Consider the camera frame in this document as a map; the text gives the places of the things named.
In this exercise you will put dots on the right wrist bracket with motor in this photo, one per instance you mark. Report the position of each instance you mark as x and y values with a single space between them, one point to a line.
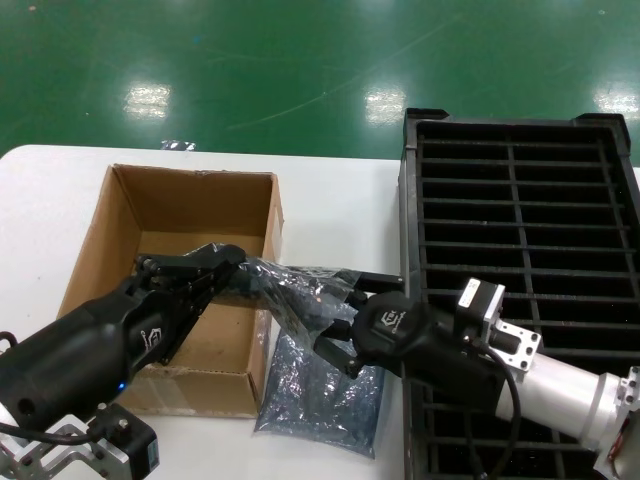
515 340

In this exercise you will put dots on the black slotted plastic container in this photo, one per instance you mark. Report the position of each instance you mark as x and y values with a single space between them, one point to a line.
550 200

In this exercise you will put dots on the brown cardboard box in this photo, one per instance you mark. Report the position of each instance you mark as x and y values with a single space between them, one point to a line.
200 200

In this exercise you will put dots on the shiny floor scrap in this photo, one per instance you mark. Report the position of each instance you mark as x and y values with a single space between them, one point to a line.
177 145

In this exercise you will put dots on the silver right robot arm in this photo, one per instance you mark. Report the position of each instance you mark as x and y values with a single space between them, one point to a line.
560 390

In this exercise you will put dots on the dark antistatic bag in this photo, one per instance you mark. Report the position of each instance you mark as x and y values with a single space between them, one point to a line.
285 300

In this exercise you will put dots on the left wrist bracket with motor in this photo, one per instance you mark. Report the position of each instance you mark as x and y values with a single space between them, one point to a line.
125 445

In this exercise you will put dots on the wrist bracket with motor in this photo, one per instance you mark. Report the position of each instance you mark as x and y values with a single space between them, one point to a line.
125 445
515 340

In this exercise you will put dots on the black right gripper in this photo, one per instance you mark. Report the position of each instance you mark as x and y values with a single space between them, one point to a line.
400 330

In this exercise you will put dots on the empty blue-grey antistatic bag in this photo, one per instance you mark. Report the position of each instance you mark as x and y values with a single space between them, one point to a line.
310 400

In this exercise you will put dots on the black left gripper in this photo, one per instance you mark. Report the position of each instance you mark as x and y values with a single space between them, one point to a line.
75 360

